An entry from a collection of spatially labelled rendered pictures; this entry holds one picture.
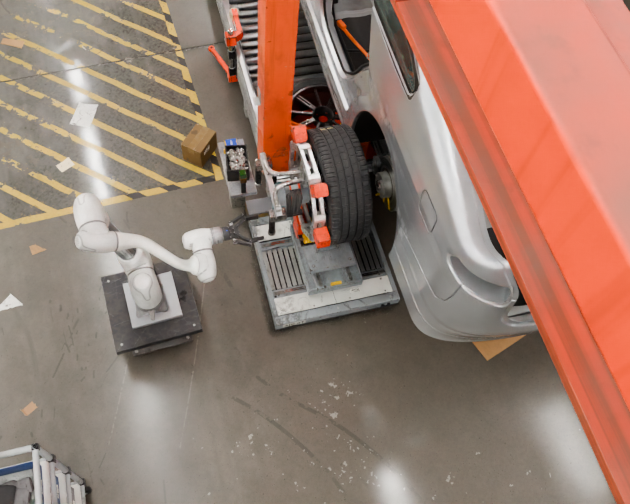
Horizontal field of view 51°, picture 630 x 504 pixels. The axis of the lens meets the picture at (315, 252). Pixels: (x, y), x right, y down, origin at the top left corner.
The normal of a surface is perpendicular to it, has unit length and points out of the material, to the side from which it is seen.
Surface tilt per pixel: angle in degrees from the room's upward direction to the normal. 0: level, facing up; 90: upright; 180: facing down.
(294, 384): 0
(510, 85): 90
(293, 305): 0
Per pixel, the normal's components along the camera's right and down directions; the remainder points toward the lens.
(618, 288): -0.96, 0.19
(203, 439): 0.08, -0.48
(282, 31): 0.25, 0.86
